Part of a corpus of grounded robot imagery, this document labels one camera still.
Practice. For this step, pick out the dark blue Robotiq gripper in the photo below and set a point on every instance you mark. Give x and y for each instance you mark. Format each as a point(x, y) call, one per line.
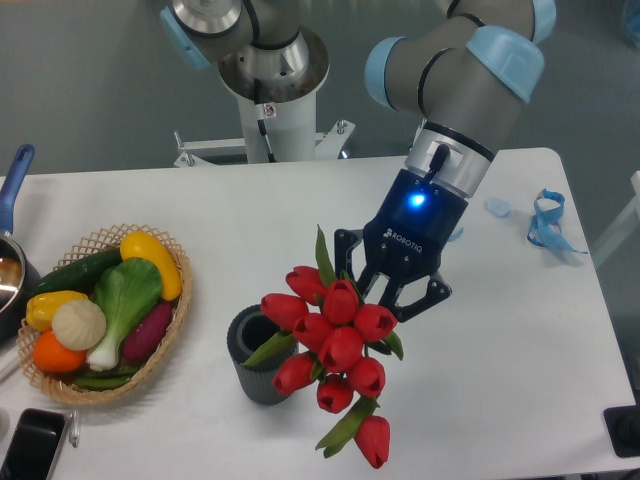
point(404, 242)

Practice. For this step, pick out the red tulip bouquet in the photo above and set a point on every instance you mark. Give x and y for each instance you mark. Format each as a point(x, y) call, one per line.
point(326, 315)

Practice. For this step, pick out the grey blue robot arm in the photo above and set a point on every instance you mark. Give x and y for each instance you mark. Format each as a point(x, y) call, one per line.
point(468, 79)

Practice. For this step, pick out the dark grey ribbed vase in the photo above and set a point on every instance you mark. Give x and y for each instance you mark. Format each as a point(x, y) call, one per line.
point(250, 330)

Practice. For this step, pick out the curved blue ribbon strip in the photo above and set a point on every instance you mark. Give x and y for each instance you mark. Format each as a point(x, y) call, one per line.
point(456, 234)

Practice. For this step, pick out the small blue cap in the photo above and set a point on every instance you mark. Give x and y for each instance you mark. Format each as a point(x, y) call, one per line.
point(497, 207)

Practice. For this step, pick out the blue ribbon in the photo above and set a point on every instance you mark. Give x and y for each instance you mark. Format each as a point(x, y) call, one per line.
point(544, 229)

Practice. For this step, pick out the yellow squash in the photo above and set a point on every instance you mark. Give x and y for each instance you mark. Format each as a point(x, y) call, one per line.
point(140, 244)

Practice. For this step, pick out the purple sweet potato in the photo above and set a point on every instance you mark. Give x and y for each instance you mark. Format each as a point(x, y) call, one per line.
point(142, 342)

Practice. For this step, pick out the green bok choy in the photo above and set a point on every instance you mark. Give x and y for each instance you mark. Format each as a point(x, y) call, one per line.
point(125, 293)

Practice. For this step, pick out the black device at edge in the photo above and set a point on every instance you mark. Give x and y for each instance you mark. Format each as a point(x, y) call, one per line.
point(623, 428)

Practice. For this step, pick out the green cucumber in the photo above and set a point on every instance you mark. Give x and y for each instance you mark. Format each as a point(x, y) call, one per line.
point(80, 275)

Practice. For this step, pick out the white steamed bun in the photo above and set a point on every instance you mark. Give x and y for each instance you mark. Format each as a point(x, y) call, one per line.
point(79, 324)

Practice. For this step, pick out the green pea pods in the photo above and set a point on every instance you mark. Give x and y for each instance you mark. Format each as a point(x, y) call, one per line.
point(106, 380)

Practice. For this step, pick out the orange fruit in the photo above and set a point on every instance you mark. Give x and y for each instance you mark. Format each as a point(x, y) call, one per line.
point(49, 355)

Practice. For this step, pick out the yellow bell pepper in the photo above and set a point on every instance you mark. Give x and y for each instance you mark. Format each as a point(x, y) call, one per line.
point(41, 308)

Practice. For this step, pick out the black smartphone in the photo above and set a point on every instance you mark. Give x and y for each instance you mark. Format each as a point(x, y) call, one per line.
point(35, 445)

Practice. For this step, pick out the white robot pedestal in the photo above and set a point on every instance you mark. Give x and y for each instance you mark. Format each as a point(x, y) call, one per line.
point(275, 90)

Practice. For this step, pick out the blue handled saucepan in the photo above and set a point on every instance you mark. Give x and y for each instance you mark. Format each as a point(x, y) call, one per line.
point(18, 276)

